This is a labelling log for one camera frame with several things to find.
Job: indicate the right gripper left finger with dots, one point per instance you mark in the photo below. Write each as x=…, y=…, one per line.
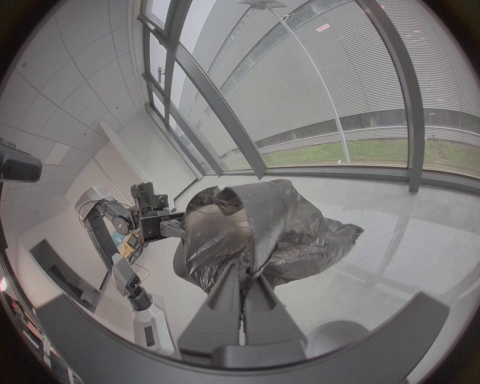
x=217, y=318

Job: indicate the white trash bin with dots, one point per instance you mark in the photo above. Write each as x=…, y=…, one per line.
x=337, y=339

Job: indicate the window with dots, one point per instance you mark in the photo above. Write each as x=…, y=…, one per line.
x=412, y=112

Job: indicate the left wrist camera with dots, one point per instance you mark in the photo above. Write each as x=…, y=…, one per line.
x=148, y=197

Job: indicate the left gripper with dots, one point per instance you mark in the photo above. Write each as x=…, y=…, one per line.
x=151, y=229

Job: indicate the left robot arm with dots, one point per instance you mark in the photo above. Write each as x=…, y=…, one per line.
x=125, y=275

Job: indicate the black plastic bag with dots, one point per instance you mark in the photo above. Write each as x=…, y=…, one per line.
x=292, y=232

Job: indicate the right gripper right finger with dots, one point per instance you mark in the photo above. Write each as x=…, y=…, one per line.
x=268, y=318

